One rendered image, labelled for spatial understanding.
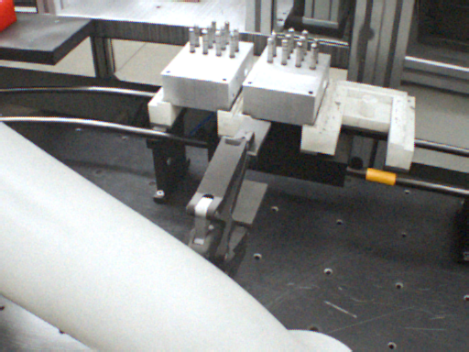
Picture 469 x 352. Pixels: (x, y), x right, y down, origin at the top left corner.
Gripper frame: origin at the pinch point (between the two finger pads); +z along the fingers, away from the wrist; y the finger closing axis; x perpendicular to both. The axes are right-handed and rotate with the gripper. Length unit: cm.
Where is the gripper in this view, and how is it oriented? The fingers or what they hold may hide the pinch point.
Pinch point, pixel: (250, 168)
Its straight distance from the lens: 57.6
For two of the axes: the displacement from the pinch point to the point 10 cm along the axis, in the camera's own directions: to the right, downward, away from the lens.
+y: 0.0, -7.7, -6.4
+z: 3.1, -6.1, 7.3
